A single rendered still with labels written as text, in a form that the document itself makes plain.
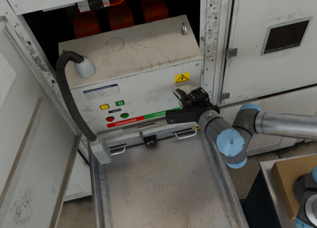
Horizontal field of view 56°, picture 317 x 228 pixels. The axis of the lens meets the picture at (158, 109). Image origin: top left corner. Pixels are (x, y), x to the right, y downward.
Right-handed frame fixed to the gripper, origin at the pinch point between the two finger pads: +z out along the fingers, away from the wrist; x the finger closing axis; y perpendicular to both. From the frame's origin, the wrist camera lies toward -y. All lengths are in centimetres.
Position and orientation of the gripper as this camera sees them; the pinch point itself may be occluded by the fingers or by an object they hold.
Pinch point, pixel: (173, 90)
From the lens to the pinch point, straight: 111.6
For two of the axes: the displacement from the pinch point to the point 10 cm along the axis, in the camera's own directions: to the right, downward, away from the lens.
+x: -2.1, -7.2, -6.6
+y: 8.8, -4.4, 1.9
